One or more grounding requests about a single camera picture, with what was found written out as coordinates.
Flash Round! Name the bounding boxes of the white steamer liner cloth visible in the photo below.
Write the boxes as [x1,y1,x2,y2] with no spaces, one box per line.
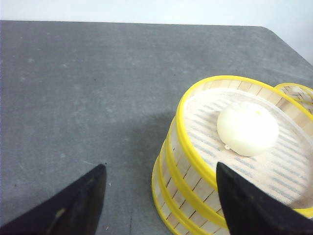
[183,88,313,209]

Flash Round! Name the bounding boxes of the bamboo steamer basket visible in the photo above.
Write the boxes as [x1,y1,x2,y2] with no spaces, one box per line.
[151,141,218,235]
[164,117,232,235]
[176,75,313,218]

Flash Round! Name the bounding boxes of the white bun right basket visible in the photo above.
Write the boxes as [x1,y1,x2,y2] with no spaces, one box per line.
[216,101,279,157]

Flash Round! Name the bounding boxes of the bamboo steamer lid yellow rim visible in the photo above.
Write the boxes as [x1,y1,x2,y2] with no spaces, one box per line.
[275,82,313,105]

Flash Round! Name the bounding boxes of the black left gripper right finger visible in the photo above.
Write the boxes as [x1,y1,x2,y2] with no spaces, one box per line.
[216,162,313,235]

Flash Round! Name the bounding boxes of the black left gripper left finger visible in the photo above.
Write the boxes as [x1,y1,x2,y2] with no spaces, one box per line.
[0,164,107,235]

